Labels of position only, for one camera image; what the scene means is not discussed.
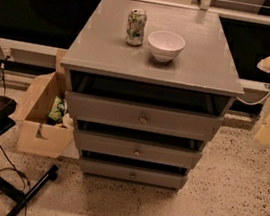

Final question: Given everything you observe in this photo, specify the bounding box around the grey bottom drawer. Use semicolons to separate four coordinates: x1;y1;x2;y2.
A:
78;158;188;189

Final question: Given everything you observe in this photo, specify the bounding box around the grey drawer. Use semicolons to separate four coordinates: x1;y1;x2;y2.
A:
65;91;223;141
74;130;202;169
78;158;188;189

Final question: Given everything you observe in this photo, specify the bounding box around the grey middle drawer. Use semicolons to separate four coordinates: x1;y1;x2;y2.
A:
74;130;202;169

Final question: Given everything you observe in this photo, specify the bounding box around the grey top drawer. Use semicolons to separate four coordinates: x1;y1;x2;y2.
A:
65;91;223;141

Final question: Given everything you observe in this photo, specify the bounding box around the white ceramic bowl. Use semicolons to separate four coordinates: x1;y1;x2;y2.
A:
147;30;185;62

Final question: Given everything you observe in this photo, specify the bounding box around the green white soda can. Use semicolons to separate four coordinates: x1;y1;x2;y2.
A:
126;9;147;47

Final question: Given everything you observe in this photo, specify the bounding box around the green snack bag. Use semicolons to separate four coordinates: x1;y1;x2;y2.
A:
47;96;66;124

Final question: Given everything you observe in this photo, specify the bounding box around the brown cardboard box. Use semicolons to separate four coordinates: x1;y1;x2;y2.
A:
4;42;87;161

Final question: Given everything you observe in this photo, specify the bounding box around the black floor cable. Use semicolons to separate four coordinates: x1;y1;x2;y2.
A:
0;133;40;216

